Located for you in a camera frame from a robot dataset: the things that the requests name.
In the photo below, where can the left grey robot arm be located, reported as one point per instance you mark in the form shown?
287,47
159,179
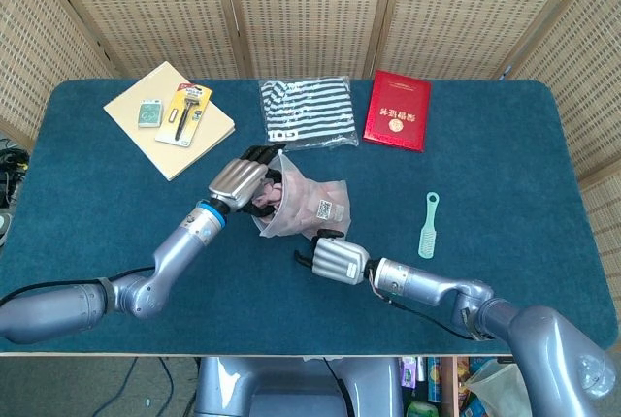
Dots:
136,291

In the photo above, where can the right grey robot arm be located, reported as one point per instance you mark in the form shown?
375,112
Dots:
533,334

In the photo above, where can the beige paper notebook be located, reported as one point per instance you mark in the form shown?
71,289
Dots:
150,145

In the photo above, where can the striped clothing in clear bag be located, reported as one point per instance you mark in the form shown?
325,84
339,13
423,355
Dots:
308,111

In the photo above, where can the mint green comb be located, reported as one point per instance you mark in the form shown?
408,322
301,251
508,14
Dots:
428,237

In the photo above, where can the blue table mat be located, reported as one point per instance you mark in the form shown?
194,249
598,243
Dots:
485,194

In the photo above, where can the small green card box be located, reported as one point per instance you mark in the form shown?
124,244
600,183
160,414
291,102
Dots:
149,113

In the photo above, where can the rattan folding screen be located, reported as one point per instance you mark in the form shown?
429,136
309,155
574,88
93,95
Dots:
310,9

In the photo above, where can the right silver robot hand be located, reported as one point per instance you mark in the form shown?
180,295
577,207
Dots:
337,259

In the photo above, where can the frosted transparent zip bag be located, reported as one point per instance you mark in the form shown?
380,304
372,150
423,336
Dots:
296,213

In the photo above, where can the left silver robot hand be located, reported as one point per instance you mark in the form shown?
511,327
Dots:
238,182

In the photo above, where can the pink floral cloth garment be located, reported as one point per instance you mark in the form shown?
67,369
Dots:
303,201

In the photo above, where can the razor in yellow package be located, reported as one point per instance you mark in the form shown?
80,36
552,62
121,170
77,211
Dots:
186,111

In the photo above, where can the grey robot torso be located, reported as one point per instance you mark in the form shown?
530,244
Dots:
291,388

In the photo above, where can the crumpled clear plastic bag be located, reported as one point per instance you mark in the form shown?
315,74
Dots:
490,390

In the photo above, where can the wooden shelf with goods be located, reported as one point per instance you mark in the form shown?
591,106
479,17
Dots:
448,388

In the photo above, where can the red certificate book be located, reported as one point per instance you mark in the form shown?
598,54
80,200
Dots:
398,111

